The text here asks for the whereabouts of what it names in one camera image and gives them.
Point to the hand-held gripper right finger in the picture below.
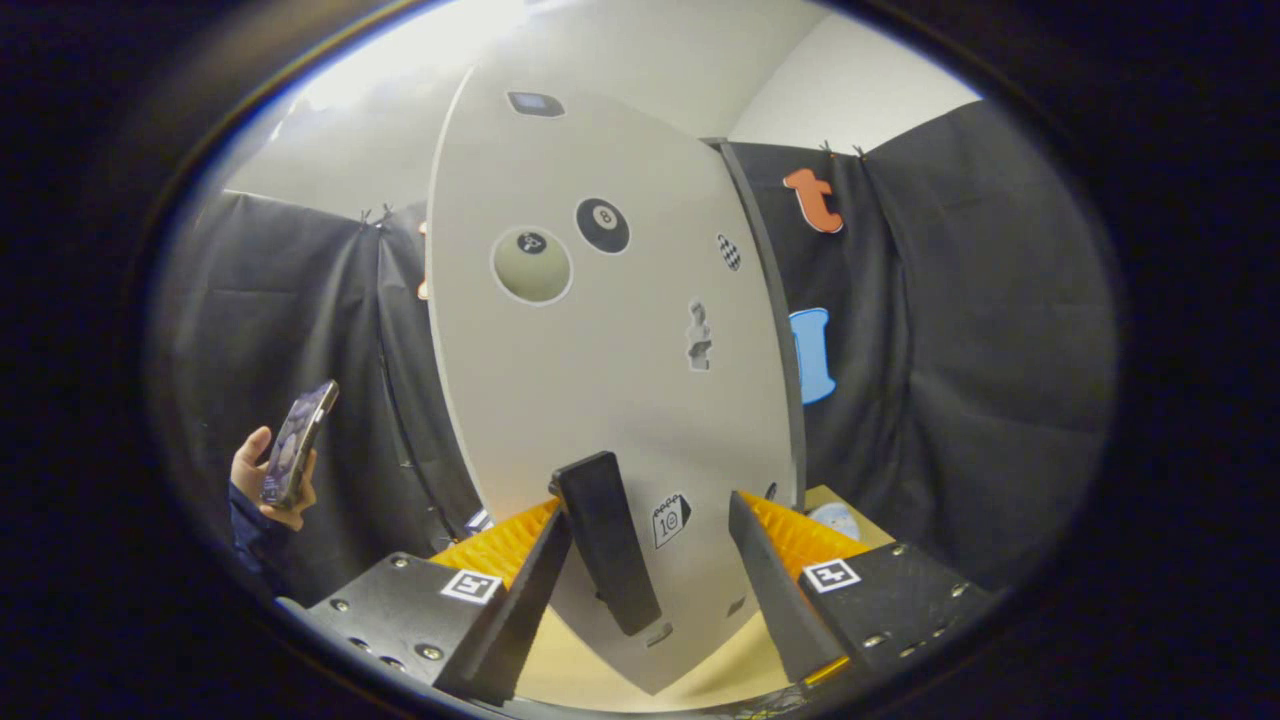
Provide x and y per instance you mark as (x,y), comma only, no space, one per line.
(775,600)

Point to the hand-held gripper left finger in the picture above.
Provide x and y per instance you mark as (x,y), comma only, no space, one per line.
(520,620)

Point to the white cabinet door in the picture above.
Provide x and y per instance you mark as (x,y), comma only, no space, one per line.
(600,400)

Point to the dark smartphone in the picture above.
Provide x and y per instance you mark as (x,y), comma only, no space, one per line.
(295,440)

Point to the white round object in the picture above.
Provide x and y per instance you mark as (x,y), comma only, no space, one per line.
(835,520)

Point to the small grey white box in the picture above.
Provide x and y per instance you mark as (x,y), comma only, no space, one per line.
(480,521)

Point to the dark grey cabinet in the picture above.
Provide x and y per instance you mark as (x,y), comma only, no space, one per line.
(800,450)

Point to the black backdrop cloth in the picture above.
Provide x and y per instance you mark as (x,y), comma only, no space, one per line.
(980,350)

